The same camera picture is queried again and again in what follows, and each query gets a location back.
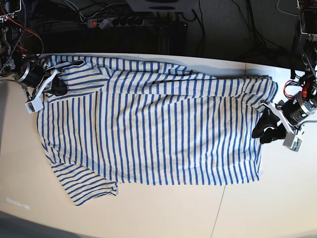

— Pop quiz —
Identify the image-left arm gripper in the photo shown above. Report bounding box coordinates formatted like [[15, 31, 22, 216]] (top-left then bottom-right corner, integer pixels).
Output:
[[16, 61, 67, 101]]

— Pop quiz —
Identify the image-right arm gripper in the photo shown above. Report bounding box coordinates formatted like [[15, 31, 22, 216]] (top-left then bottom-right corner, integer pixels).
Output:
[[252, 95, 317, 144]]

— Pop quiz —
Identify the blue white striped T-shirt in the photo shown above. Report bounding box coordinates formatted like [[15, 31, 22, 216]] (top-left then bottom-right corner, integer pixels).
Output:
[[37, 55, 278, 206]]

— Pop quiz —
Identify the image-left robot arm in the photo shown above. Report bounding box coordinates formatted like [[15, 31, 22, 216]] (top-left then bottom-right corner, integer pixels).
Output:
[[0, 0, 67, 101]]

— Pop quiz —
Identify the image-right robot arm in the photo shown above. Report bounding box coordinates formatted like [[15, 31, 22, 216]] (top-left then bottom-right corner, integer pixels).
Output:
[[252, 0, 317, 151]]

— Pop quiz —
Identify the black power strip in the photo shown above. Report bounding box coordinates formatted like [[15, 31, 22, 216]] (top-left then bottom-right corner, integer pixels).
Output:
[[87, 16, 145, 30]]

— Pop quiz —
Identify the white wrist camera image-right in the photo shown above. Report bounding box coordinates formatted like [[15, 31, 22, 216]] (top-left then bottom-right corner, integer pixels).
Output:
[[283, 130, 304, 152]]

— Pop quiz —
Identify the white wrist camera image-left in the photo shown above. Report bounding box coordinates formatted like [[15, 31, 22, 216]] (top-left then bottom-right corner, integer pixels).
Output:
[[25, 97, 44, 114]]

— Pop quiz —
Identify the white coiled cable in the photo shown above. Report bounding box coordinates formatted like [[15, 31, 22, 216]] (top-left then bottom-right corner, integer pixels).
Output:
[[276, 0, 300, 17]]

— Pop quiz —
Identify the grey table leg post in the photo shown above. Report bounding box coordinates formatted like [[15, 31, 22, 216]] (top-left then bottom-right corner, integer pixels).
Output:
[[156, 26, 170, 55]]

